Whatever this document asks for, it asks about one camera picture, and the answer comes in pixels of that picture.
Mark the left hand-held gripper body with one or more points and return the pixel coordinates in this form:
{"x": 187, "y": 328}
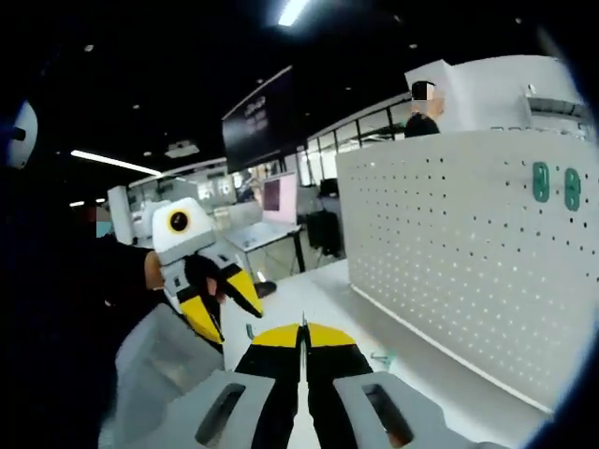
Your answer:
{"x": 180, "y": 224}

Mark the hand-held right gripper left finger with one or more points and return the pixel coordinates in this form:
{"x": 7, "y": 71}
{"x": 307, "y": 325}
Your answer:
{"x": 271, "y": 374}

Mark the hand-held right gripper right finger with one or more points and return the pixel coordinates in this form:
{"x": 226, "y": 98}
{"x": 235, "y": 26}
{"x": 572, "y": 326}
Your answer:
{"x": 337, "y": 374}

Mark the white perforated mounting plate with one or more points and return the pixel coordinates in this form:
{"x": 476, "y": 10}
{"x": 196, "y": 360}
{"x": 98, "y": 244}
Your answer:
{"x": 444, "y": 262}

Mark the person's left hand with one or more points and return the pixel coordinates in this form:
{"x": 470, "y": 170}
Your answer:
{"x": 153, "y": 273}

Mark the dark round object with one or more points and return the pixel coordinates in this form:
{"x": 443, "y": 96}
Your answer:
{"x": 266, "y": 289}

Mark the grey side table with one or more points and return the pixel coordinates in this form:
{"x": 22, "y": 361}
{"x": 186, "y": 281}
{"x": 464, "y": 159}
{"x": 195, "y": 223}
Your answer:
{"x": 267, "y": 234}

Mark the ceiling light strip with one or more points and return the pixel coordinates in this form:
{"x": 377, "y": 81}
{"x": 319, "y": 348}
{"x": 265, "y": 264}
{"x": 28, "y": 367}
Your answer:
{"x": 117, "y": 163}
{"x": 292, "y": 11}

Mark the black office chair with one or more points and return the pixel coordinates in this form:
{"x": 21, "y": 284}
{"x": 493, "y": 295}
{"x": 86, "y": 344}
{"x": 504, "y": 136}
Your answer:
{"x": 325, "y": 234}

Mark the large black hanging screen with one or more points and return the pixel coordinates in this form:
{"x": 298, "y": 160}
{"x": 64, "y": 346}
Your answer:
{"x": 257, "y": 121}

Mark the person's dark clothed torso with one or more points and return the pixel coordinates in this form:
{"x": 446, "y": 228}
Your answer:
{"x": 47, "y": 304}

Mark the white chest-worn device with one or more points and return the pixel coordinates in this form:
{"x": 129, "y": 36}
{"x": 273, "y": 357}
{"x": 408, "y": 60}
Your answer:
{"x": 23, "y": 135}

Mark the white storage shelf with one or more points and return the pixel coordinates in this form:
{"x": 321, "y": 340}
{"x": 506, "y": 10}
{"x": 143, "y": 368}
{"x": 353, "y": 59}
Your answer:
{"x": 557, "y": 110}

